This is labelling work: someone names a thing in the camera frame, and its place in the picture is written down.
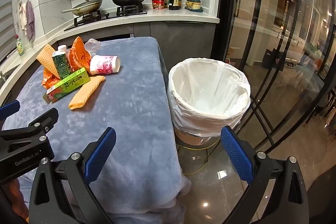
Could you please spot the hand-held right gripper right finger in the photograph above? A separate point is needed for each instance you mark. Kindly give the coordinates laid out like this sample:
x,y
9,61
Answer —
x,y
236,155

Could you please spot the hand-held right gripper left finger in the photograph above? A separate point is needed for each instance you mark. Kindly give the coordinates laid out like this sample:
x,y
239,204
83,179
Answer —
x,y
101,153

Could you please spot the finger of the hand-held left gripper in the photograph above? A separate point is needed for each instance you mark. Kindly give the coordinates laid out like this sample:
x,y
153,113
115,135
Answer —
x,y
9,109
46,117

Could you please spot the long green cardboard box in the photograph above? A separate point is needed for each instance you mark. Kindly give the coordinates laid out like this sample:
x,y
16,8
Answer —
x,y
67,85

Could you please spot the green drink carton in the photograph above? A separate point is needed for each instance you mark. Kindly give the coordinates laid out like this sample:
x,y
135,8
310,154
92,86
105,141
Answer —
x,y
61,64

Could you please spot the white lined trash bin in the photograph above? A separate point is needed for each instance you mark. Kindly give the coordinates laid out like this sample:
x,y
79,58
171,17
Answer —
x,y
210,92

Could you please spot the orange snack bag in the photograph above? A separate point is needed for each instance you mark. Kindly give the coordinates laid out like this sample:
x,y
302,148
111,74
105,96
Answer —
x,y
78,53

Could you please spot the pink patterned paper cup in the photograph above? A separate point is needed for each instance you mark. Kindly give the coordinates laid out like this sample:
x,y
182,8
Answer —
x,y
105,64

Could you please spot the clear plastic bag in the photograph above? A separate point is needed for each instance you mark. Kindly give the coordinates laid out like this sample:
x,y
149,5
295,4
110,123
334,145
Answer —
x,y
92,46

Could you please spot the gold metal bin stand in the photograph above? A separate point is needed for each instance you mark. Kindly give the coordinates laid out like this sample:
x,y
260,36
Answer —
x,y
202,158

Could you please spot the grey-blue plush blanket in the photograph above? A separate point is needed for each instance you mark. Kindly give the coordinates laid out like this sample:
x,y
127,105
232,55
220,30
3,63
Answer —
x,y
123,108

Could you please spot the green dish soap bottle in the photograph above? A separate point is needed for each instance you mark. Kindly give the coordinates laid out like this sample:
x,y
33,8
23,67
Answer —
x,y
20,47

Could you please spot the purple hanging towel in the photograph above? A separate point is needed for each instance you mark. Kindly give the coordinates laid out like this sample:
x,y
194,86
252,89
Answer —
x,y
31,20

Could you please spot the pale pink hanging towel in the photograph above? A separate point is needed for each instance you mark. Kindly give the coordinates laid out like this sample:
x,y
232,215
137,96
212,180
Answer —
x,y
22,16

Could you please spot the black shopping bag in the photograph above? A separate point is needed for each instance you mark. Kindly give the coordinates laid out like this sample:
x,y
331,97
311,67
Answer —
x,y
274,59

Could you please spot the beige wok with lid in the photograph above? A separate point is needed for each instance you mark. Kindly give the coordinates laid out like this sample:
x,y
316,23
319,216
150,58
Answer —
x,y
86,6

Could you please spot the black gas stove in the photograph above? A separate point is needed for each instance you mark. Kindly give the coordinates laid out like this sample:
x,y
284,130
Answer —
x,y
110,15

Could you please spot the grey kitchen cabinet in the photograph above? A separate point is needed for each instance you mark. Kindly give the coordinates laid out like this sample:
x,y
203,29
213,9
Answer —
x,y
183,35

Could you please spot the glass sliding door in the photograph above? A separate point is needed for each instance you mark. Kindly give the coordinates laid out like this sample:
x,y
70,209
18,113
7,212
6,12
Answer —
x,y
275,16

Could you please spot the red instant noodle cup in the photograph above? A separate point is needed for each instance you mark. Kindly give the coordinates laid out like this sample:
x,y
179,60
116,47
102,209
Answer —
x,y
158,4

